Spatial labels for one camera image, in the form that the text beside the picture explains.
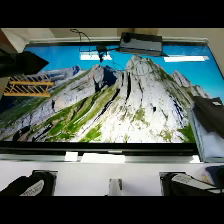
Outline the dark grey garment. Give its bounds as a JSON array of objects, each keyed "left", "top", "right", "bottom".
[{"left": 192, "top": 95, "right": 224, "bottom": 140}]

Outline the white paper strip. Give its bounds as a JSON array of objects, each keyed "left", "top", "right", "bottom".
[
  {"left": 64, "top": 151, "right": 79, "bottom": 163},
  {"left": 79, "top": 152, "right": 127, "bottom": 164}
]

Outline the light blue folded garment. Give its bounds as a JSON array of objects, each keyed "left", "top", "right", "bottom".
[{"left": 187, "top": 105, "right": 224, "bottom": 164}]

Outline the dark blue garment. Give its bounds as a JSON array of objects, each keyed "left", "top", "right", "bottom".
[{"left": 205, "top": 165, "right": 224, "bottom": 188}]

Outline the silver frame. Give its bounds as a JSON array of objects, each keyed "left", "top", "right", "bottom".
[{"left": 0, "top": 35, "right": 224, "bottom": 197}]

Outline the black cable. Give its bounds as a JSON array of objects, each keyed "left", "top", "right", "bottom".
[{"left": 69, "top": 28, "right": 92, "bottom": 53}]

